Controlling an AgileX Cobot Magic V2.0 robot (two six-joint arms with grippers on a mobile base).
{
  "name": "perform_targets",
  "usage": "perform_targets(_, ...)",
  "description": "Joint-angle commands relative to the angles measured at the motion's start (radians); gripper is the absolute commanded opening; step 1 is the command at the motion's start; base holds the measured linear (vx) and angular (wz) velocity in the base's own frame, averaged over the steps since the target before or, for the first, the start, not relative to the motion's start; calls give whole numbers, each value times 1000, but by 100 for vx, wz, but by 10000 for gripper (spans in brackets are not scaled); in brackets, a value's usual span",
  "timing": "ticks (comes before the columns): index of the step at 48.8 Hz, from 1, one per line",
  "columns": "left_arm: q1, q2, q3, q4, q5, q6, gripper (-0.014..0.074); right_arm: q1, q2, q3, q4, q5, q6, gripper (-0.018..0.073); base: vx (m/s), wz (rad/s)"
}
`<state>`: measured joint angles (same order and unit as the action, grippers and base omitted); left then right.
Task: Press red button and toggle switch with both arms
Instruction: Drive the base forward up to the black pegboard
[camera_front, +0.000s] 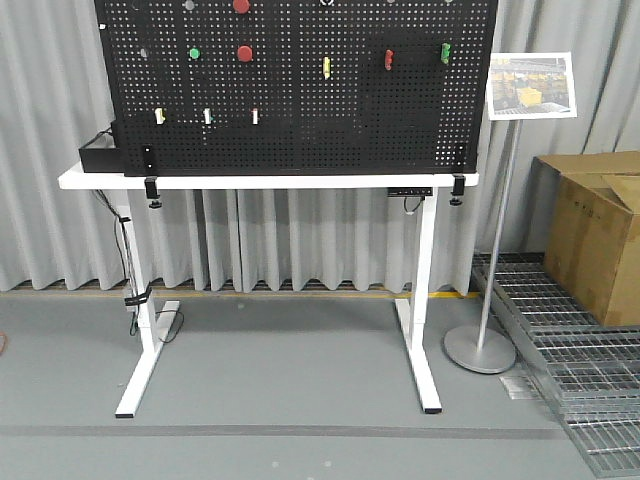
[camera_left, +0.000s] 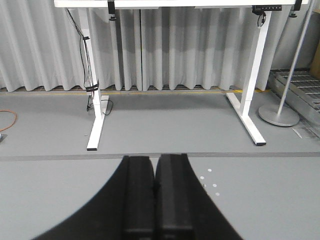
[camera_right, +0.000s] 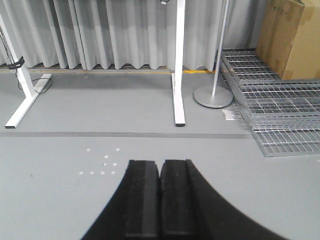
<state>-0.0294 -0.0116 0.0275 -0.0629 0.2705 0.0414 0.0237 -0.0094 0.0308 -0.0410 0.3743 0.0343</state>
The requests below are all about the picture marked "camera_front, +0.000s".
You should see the black perforated pegboard panel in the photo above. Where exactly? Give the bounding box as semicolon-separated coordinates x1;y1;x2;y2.
94;1;498;176

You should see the silver sign stand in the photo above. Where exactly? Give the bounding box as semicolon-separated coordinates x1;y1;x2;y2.
443;52;577;375

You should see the metal floor grating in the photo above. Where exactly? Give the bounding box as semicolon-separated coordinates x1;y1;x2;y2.
491;253;639;478

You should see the upper red push button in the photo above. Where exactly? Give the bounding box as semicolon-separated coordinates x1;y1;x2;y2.
233;0;251;15

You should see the green toggle switch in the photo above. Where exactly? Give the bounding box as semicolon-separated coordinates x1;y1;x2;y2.
440;42;451;65
203;107;213;125

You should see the yellow toggle switch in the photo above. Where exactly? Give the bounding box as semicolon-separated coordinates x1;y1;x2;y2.
322;56;331;80
154;107;166;125

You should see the right black table clamp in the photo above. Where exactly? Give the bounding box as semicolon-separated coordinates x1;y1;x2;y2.
449;143;467;207

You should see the black box on desk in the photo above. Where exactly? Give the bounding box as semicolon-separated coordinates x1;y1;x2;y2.
79;121;125;174

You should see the black desk cable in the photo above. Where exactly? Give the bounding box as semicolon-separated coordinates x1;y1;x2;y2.
92;189;185;344

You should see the green lower toggle switch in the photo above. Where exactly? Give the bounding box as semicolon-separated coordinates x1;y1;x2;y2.
203;107;213;125

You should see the left black table clamp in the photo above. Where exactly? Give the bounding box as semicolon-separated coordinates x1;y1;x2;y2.
142;144;162;209

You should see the red push button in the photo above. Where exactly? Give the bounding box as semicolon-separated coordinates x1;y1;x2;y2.
237;45;253;63
233;0;251;15

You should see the brown cardboard box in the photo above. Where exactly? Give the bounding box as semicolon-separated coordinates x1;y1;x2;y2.
538;150;639;326

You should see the black table clamp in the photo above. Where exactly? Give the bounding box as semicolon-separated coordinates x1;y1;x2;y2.
449;143;467;207
142;144;162;209

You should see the desk height control panel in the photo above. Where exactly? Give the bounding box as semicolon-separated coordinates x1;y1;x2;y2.
387;187;433;197

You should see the middle red push button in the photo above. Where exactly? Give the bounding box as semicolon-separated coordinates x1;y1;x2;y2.
237;45;253;63

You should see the yellow upper toggle switch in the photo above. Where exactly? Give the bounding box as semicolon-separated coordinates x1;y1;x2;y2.
322;56;331;80

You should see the yellow lower toggle switch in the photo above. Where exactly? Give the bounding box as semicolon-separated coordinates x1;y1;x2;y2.
154;107;166;125

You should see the white standing desk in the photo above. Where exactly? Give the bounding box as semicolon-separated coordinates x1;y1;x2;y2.
57;160;480;419

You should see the green upper toggle switch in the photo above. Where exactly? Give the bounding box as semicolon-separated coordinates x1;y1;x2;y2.
440;42;451;65

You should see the red upper toggle switch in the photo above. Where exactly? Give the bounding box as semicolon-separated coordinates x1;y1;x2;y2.
384;49;395;71

